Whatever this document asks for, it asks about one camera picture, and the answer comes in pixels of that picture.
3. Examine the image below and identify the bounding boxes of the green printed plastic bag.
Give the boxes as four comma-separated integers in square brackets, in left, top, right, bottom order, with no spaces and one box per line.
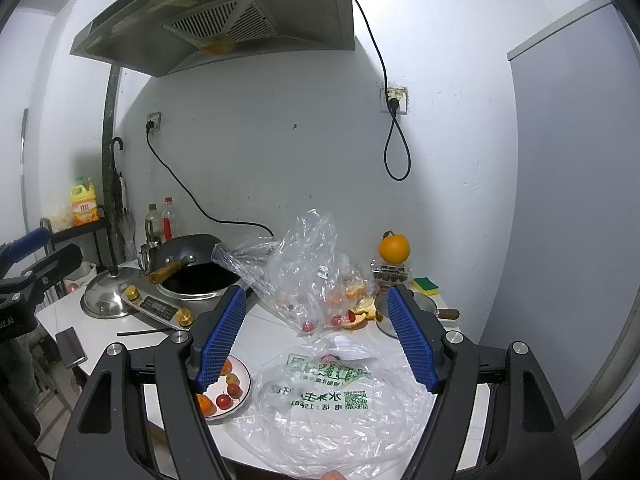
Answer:
[230,332,476,480]

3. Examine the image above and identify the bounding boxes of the small steel pot with lid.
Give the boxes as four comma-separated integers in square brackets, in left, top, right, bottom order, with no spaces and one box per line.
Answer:
[375,292,460,338]

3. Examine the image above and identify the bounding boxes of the steel wok lid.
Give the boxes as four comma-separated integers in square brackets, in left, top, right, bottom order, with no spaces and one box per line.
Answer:
[80,265,146,320]

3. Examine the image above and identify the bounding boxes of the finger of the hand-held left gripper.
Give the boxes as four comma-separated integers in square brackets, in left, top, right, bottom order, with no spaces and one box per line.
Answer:
[0,244,83,307]
[0,227,51,277]

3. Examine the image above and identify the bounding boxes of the black umbrella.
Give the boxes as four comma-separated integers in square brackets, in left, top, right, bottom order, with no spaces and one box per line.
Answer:
[111,136,136,261]

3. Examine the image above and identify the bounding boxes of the white container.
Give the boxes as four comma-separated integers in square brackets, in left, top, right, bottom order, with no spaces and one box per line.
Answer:
[65,261,97,293]

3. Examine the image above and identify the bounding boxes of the metal cup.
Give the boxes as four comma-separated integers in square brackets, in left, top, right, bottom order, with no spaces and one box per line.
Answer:
[137,242,161,271]

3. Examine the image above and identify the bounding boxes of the dark oil bottle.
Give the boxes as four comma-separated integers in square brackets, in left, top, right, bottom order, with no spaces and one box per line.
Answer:
[145,203,162,246]

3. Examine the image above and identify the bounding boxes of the crumpled white bag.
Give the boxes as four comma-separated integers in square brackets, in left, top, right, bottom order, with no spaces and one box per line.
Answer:
[50,205,73,233]

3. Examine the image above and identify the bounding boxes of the grey refrigerator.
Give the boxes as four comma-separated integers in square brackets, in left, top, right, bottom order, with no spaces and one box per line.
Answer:
[507,0,640,456]

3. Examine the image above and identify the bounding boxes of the smartphone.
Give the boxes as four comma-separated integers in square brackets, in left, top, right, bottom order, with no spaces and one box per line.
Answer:
[54,326,88,367]

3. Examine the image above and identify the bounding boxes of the clear plastic bag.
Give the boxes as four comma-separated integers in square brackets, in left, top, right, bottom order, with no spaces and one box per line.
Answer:
[212,208,381,343]

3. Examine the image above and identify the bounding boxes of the black range hood cable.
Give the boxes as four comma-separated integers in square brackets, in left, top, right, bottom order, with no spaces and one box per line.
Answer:
[352,0,412,182]

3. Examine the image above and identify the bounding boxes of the clear box of dates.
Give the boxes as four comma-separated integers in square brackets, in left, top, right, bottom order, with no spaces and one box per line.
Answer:
[371,260,413,285]

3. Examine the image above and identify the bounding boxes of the white plate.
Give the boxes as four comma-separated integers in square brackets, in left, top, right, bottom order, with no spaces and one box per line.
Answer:
[200,355,252,420]

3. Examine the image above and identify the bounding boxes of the black wok with wooden handle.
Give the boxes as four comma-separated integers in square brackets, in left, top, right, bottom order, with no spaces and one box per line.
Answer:
[146,233,223,286]

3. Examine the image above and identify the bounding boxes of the red-capped sauce bottle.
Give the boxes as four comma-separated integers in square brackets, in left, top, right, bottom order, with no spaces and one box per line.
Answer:
[161,197,178,243]

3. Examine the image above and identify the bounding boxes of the black metal rack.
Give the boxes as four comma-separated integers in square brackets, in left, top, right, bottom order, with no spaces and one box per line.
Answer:
[40,205,113,271]

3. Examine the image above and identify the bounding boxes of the orange peels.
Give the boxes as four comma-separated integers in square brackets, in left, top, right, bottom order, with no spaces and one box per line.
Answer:
[350,297,383,330]

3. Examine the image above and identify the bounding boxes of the steel range hood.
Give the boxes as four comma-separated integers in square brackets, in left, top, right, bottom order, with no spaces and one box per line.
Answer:
[70,0,356,78]

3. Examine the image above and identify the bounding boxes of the steel induction cooker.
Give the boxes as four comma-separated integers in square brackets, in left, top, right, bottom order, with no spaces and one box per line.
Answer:
[120,265,256,332]

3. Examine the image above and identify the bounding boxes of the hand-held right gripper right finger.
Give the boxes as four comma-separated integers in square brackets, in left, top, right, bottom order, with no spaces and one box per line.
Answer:
[387,286,583,480]

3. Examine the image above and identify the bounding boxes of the yellow detergent bottle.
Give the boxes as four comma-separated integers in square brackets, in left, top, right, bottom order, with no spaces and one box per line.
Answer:
[70,176,101,227]

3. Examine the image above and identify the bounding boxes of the large orange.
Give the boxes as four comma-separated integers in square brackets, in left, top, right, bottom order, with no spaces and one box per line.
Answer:
[378,230,411,264]

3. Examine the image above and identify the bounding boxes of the dark vertical pipe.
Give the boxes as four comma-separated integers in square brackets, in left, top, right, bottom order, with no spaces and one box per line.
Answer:
[101,65,123,266]

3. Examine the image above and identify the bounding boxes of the black induction cooker cable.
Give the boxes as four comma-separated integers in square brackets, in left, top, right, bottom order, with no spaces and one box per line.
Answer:
[146,120,275,237]

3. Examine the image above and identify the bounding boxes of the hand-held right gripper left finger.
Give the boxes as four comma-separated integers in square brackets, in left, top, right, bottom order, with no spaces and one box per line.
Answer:
[52,284,249,480]

